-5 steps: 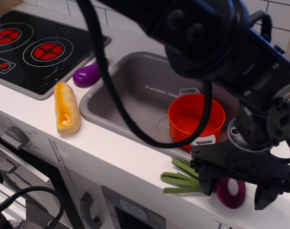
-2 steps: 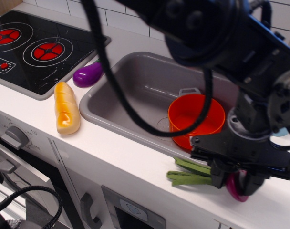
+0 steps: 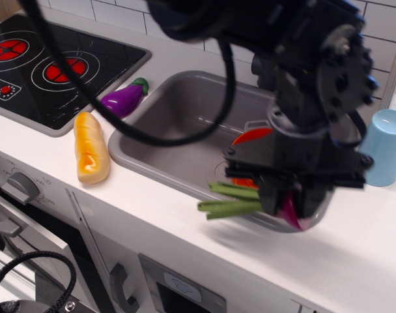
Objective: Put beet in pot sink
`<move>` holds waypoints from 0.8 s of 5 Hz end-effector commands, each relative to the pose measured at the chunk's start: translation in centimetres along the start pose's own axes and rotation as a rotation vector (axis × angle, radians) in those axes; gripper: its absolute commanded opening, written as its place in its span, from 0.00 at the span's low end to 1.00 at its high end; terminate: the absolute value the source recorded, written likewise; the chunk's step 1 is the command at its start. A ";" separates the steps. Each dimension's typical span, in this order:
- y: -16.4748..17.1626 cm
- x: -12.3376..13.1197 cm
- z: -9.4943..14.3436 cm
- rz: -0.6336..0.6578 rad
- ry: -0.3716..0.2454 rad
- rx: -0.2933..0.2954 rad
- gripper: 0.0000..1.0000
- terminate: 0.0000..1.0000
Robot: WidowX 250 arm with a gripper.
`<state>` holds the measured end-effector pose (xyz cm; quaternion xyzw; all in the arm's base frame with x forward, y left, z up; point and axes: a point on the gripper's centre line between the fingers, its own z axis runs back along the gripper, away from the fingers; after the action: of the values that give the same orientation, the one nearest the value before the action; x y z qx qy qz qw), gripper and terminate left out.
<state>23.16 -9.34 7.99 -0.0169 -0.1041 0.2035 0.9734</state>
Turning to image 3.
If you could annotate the purple toy eggplant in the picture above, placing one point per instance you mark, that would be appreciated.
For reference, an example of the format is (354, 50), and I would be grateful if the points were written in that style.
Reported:
(124, 101)

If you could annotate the grey oven door handle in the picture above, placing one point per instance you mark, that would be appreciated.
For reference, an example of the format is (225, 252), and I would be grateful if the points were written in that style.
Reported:
(11, 227)

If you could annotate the grey plastic sink basin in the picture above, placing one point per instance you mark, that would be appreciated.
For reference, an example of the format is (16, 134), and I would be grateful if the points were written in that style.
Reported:
(183, 105)

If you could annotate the black toy stovetop red burners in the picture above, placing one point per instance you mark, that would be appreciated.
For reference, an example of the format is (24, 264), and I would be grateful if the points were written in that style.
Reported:
(34, 91)

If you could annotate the orange toy pot grey handles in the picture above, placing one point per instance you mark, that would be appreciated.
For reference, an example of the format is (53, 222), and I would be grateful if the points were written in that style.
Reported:
(251, 134)

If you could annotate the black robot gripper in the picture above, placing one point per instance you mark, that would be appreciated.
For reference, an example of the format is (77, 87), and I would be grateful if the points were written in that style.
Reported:
(291, 156)

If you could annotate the grey oven dial knob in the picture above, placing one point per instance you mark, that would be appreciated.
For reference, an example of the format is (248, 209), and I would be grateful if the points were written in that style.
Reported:
(21, 188)

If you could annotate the grey cabinet door handle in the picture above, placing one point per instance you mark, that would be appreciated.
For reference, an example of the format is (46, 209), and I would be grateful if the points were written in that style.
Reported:
(117, 278)

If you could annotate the black toy faucet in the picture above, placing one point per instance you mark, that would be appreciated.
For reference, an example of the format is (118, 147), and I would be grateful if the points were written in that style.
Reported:
(265, 70)

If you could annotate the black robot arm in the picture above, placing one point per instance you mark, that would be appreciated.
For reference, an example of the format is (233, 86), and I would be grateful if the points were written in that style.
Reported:
(323, 74)

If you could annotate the yellow toy bread loaf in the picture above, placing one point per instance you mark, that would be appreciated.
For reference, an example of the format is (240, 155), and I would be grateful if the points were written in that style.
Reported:
(93, 163)

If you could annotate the purple toy beet green leaves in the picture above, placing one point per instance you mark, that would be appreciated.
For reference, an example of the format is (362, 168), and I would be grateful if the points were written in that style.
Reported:
(247, 200)

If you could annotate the light blue plastic cup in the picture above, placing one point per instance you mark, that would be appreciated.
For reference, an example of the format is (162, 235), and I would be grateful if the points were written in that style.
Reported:
(380, 144)

